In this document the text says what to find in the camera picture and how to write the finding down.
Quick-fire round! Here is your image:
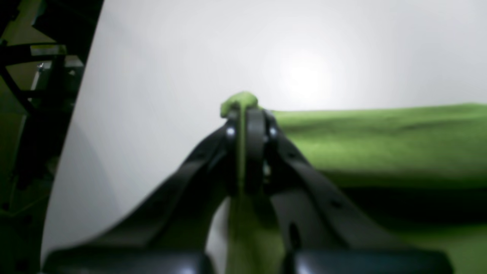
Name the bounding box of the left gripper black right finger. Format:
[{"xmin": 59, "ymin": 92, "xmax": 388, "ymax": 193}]
[{"xmin": 244, "ymin": 108, "xmax": 453, "ymax": 274}]

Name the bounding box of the green T-shirt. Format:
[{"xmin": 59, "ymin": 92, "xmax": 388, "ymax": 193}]
[{"xmin": 220, "ymin": 92, "xmax": 487, "ymax": 274}]

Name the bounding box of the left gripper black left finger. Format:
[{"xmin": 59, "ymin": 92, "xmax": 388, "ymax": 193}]
[{"xmin": 42, "ymin": 110, "xmax": 240, "ymax": 274}]

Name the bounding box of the black frame beside table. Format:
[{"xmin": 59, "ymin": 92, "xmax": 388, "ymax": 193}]
[{"xmin": 1, "ymin": 0, "xmax": 104, "ymax": 274}]

